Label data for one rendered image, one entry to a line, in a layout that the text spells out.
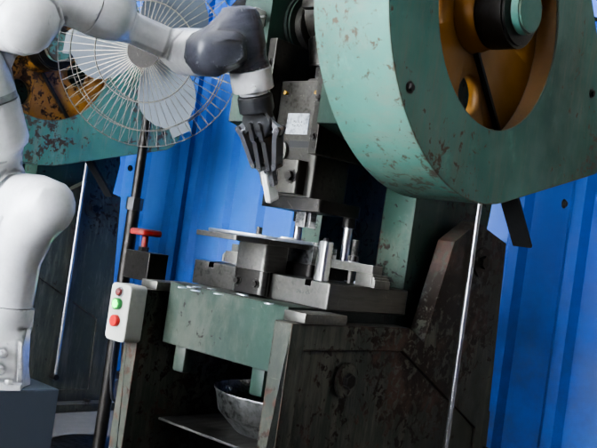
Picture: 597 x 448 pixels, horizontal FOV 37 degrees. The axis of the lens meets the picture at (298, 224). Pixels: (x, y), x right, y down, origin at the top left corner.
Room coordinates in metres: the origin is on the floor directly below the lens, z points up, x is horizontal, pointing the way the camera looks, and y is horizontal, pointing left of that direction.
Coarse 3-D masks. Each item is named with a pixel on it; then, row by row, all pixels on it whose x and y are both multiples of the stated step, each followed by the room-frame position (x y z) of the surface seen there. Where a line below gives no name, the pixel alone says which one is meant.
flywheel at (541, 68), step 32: (448, 0) 1.83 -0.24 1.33; (480, 0) 1.82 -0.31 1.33; (512, 0) 1.80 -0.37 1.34; (544, 0) 2.10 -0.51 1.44; (448, 32) 1.84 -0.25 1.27; (480, 32) 1.84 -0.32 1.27; (512, 32) 1.82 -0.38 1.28; (544, 32) 2.12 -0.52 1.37; (448, 64) 1.86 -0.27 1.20; (512, 64) 2.05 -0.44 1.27; (544, 64) 2.11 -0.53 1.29; (480, 96) 1.97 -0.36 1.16; (512, 96) 2.07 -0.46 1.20
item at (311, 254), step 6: (312, 246) 2.09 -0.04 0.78; (294, 252) 2.13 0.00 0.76; (300, 252) 2.12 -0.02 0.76; (306, 252) 2.10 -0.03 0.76; (312, 252) 2.09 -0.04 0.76; (336, 252) 2.16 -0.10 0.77; (288, 258) 2.14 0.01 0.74; (294, 258) 2.13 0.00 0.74; (300, 258) 2.11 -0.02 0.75; (306, 258) 2.10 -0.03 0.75; (312, 258) 2.09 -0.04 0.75; (312, 264) 2.09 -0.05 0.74
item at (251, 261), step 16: (240, 240) 1.92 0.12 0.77; (256, 240) 1.95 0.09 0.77; (272, 240) 1.99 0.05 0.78; (240, 256) 2.07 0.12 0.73; (256, 256) 2.03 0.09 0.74; (272, 256) 2.03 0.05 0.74; (240, 272) 2.06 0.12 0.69; (256, 272) 2.03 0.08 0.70; (272, 272) 2.03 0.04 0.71; (240, 288) 2.06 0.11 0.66; (256, 288) 2.02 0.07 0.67
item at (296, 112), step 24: (288, 96) 2.15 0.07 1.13; (312, 96) 2.09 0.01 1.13; (288, 120) 2.14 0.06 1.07; (288, 144) 2.13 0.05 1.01; (288, 168) 2.08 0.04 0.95; (312, 168) 2.07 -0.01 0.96; (336, 168) 2.12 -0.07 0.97; (288, 192) 2.07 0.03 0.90; (312, 192) 2.07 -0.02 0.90; (336, 192) 2.13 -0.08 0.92
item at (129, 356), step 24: (168, 288) 2.15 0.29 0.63; (144, 312) 2.11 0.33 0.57; (144, 336) 2.11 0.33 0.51; (144, 360) 2.12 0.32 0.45; (168, 360) 2.18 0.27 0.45; (192, 360) 2.24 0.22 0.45; (216, 360) 2.30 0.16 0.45; (120, 384) 2.13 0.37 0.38; (144, 384) 2.13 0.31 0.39; (168, 384) 2.19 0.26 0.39; (192, 384) 2.24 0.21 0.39; (120, 408) 2.12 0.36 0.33; (144, 408) 2.14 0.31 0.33; (168, 408) 2.19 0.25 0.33; (192, 408) 2.25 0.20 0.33; (216, 408) 2.32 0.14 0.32; (120, 432) 2.11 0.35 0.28; (144, 432) 2.15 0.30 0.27; (168, 432) 2.20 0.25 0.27; (192, 432) 2.26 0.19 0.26
